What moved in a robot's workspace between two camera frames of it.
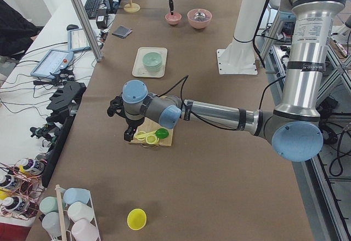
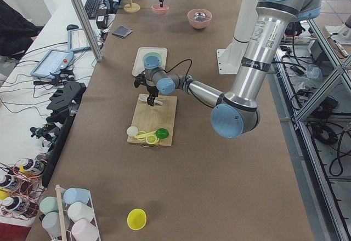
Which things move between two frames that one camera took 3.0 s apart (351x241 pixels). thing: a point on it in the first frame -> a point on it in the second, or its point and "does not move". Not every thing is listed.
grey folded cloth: x=122 y=32 does not move
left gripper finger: x=128 y=135 -> x=150 y=99
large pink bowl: x=196 y=24 does not move
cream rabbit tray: x=150 y=62 does not move
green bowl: x=152 y=61 does not move
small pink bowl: x=173 y=19 -> x=160 y=10
